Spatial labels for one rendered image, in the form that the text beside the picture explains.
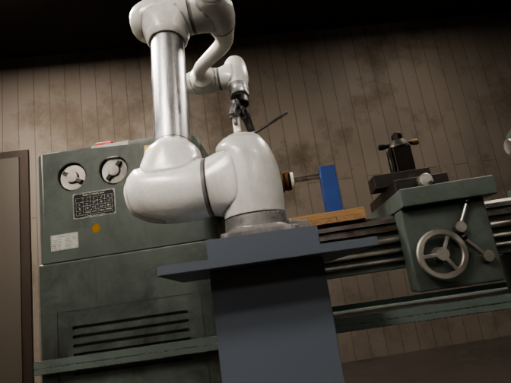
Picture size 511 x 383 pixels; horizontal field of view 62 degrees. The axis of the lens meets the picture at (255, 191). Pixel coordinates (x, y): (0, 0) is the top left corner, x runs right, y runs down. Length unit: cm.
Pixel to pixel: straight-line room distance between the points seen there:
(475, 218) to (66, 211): 136
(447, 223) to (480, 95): 338
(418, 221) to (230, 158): 70
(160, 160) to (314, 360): 58
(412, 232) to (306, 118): 276
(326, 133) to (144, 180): 312
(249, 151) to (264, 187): 9
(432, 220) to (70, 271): 120
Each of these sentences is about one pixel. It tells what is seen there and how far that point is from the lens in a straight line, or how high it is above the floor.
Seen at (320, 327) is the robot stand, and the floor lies 58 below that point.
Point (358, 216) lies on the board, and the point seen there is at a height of 87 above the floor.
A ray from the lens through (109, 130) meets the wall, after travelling 411.
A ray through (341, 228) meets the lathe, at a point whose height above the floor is 84.
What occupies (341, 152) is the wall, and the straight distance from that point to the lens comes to 402.
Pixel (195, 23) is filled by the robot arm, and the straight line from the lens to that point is 142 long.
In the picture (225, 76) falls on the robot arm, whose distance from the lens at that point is 192.
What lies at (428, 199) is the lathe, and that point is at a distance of 144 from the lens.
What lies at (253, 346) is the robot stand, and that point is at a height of 57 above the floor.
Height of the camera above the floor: 68
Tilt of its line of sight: 13 degrees up
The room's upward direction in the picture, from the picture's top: 8 degrees counter-clockwise
